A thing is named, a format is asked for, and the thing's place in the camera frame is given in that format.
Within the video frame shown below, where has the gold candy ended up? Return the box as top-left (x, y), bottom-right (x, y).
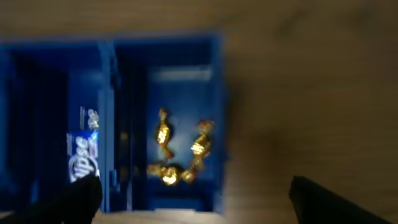
top-left (154, 108), bottom-right (175, 161)
top-left (146, 161), bottom-right (197, 187)
top-left (188, 119), bottom-right (216, 175)

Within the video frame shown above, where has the blue tray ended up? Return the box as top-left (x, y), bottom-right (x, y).
top-left (0, 30), bottom-right (229, 215)

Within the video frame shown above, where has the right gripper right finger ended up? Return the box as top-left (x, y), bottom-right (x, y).
top-left (289, 175), bottom-right (394, 224)

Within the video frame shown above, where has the blue candy pack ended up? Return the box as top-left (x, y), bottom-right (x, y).
top-left (66, 129), bottom-right (101, 184)
top-left (78, 105), bottom-right (101, 132)

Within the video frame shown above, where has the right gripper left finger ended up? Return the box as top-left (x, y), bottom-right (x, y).
top-left (0, 174), bottom-right (104, 224)

